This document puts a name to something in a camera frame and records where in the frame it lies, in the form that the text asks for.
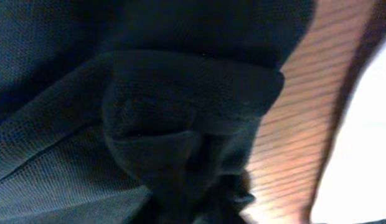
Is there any black t-shirt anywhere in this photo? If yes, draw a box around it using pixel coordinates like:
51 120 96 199
0 0 314 224

